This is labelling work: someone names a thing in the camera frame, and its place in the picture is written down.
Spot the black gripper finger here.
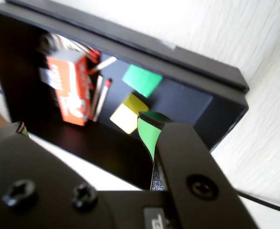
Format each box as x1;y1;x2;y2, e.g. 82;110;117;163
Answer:
137;111;260;229
0;121;108;229

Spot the yellow wooden cube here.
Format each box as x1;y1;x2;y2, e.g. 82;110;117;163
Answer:
109;93;150;135

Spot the green wooden cube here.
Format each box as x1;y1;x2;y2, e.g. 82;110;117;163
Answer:
122;63;164;98

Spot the black box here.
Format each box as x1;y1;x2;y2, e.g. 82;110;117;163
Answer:
0;4;249;191

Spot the orange matchbox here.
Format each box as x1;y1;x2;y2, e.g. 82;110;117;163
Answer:
46;49;94;126

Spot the red-tipped wooden match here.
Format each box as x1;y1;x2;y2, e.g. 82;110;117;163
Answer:
94;78;113;122
89;56;118;73
91;75;105;120

